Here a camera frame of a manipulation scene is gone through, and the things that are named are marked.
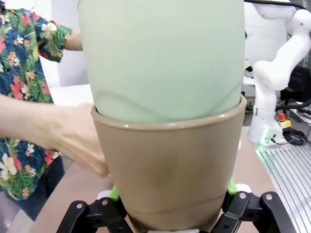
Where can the green plastic cup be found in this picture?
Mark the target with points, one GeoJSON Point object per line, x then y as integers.
{"type": "Point", "coordinates": [160, 60]}

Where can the person's left forearm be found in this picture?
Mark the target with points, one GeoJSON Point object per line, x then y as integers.
{"type": "Point", "coordinates": [74, 40]}

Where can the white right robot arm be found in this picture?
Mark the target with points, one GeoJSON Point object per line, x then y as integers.
{"type": "Point", "coordinates": [274, 72]}

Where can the black office chair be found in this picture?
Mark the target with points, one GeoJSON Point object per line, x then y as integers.
{"type": "Point", "coordinates": [297, 85]}

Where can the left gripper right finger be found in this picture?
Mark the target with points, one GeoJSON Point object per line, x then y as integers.
{"type": "Point", "coordinates": [243, 213]}

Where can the person's right forearm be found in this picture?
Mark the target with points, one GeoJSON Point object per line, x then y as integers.
{"type": "Point", "coordinates": [24, 119]}

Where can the yellow emergency stop button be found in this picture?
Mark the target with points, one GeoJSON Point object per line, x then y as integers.
{"type": "Point", "coordinates": [284, 121]}

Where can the grooved aluminium base plate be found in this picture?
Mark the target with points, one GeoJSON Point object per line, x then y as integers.
{"type": "Point", "coordinates": [289, 184]}

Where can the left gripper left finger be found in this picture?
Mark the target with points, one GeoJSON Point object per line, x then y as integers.
{"type": "Point", "coordinates": [107, 216]}

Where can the person's right hand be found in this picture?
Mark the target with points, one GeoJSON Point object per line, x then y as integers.
{"type": "Point", "coordinates": [77, 136]}

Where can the brown plastic cup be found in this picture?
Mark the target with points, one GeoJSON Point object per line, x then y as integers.
{"type": "Point", "coordinates": [170, 165]}

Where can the person in floral shirt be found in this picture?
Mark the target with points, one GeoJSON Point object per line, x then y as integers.
{"type": "Point", "coordinates": [22, 60]}

